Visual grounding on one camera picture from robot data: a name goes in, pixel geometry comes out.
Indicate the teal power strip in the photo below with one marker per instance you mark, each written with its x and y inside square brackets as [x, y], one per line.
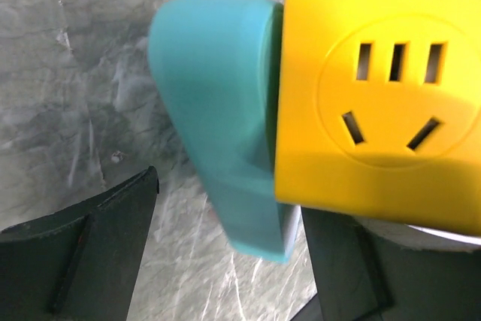
[216, 65]

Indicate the yellow cube socket adapter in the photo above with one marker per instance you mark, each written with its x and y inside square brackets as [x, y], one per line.
[379, 110]

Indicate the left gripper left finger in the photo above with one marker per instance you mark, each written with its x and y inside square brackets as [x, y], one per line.
[82, 262]

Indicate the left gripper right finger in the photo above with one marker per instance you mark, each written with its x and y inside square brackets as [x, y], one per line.
[360, 276]

